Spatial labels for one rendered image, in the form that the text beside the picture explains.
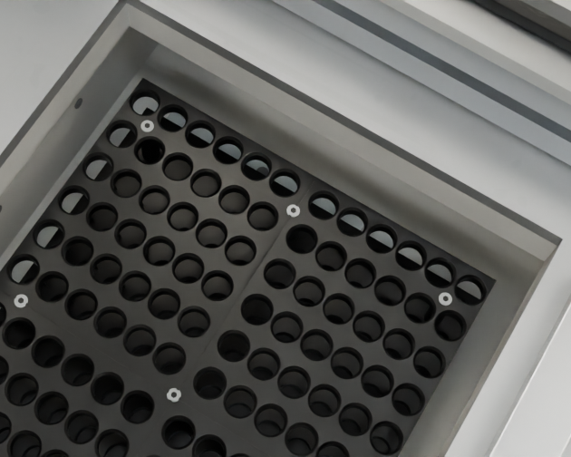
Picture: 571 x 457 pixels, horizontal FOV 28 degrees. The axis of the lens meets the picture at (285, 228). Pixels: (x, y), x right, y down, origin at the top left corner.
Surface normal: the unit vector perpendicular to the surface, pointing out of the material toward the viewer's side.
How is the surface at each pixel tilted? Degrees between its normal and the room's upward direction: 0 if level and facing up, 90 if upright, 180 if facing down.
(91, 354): 0
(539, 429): 0
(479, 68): 90
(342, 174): 0
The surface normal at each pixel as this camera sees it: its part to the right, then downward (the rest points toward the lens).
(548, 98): -0.51, 0.79
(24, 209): 0.86, 0.50
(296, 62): 0.05, -0.35
